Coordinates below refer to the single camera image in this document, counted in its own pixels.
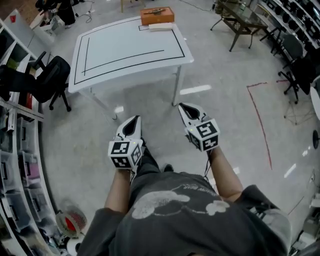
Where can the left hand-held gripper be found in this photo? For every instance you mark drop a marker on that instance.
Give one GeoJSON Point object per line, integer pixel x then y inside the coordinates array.
{"type": "Point", "coordinates": [122, 155]}

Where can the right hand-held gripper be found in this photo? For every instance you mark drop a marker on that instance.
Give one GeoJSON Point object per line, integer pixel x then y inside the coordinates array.
{"type": "Point", "coordinates": [205, 136]}

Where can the cream glasses case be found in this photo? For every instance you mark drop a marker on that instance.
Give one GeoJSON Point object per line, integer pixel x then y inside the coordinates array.
{"type": "Point", "coordinates": [160, 27]}

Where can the person's right forearm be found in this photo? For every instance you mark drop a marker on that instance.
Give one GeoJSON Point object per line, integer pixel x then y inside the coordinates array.
{"type": "Point", "coordinates": [225, 175]}

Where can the person's left forearm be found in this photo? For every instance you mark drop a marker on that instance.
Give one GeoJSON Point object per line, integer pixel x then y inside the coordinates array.
{"type": "Point", "coordinates": [117, 190]}

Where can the person's dark trouser leg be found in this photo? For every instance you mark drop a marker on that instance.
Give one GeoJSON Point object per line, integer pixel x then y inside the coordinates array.
{"type": "Point", "coordinates": [147, 160]}

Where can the person's black shoe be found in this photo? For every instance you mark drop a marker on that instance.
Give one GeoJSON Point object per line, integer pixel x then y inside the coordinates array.
{"type": "Point", "coordinates": [169, 168]}

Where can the red floor tape line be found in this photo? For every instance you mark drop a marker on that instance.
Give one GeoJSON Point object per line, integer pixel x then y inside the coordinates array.
{"type": "Point", "coordinates": [260, 125]}

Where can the white table with black lines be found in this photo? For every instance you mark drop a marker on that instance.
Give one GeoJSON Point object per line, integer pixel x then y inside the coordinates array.
{"type": "Point", "coordinates": [130, 50]}

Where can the black office chair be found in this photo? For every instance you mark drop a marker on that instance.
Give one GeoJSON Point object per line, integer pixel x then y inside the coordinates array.
{"type": "Point", "coordinates": [53, 77]}

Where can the orange box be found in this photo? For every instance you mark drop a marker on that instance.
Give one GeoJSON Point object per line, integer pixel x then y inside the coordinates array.
{"type": "Point", "coordinates": [157, 17]}

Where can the dark glass-top side table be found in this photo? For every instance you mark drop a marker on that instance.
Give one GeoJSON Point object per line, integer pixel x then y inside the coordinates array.
{"type": "Point", "coordinates": [240, 20]}

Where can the person's dark grey printed shirt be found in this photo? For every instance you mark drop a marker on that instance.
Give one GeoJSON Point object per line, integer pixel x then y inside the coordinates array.
{"type": "Point", "coordinates": [190, 220]}

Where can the brown item on orange box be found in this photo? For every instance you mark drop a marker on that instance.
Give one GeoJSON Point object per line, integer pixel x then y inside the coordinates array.
{"type": "Point", "coordinates": [155, 10]}

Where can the white storage shelf unit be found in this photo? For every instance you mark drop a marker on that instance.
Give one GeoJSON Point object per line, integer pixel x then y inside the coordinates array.
{"type": "Point", "coordinates": [17, 150]}

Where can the black swivel chair grey back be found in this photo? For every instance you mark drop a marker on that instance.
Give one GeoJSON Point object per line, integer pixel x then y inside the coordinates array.
{"type": "Point", "coordinates": [296, 62]}

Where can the black clothing pile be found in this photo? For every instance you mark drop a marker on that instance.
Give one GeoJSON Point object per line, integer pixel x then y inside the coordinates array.
{"type": "Point", "coordinates": [15, 82]}

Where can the white round table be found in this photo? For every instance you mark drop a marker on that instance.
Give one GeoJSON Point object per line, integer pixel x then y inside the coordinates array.
{"type": "Point", "coordinates": [316, 97]}

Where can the black round stand base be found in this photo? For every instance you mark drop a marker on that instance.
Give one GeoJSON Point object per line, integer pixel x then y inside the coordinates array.
{"type": "Point", "coordinates": [316, 140]}

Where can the white cart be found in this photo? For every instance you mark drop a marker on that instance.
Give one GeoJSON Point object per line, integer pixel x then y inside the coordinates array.
{"type": "Point", "coordinates": [48, 25]}

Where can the shelf with black items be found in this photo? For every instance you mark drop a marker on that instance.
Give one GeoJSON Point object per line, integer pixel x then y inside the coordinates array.
{"type": "Point", "coordinates": [297, 17]}

